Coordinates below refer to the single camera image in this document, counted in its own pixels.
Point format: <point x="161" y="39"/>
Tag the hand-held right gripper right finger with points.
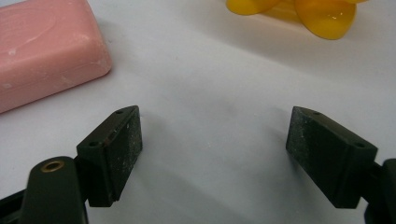
<point x="330" y="161"/>

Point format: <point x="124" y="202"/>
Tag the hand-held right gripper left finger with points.
<point x="109" y="155"/>

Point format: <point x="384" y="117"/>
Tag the pink soap bar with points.
<point x="46" y="53"/>

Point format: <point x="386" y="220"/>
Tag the yellow plastic toy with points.
<point x="323" y="15"/>

